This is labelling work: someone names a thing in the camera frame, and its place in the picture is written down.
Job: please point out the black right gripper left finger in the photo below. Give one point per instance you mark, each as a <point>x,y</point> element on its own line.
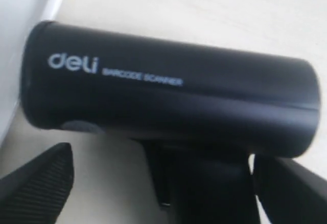
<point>37,191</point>

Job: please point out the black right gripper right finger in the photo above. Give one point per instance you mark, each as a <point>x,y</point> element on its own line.
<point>289,192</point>

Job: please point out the black barcode scanner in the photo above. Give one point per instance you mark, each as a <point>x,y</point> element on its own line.
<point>201,113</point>

